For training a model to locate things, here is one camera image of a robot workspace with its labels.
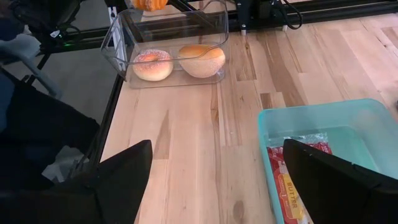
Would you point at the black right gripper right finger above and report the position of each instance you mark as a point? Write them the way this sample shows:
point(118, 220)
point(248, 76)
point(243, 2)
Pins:
point(329, 186)

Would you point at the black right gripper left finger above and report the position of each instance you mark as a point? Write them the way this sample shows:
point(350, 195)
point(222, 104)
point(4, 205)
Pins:
point(127, 174)

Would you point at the red popcorn packet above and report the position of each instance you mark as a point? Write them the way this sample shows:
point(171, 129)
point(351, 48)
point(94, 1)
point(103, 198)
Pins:
point(280, 174)

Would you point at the pink sugared donut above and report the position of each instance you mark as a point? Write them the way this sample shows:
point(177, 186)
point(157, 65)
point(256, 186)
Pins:
point(153, 70)

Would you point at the purple sugared oval bun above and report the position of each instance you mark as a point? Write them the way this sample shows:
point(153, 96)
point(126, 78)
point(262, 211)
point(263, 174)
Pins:
point(202, 65)

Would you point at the teal translucent plastic bin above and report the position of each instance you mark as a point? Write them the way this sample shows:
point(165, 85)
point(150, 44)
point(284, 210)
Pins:
point(311, 118)

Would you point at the person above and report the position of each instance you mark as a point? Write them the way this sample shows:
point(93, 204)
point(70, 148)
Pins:
point(40, 130)

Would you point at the clear plastic container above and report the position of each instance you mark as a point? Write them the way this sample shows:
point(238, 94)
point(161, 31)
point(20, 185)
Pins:
point(124, 46)

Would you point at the black aluminium table frame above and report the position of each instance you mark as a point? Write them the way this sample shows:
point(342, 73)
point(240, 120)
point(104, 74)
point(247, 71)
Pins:
point(107, 118)

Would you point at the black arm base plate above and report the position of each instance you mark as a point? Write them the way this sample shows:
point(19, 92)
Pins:
point(248, 12)

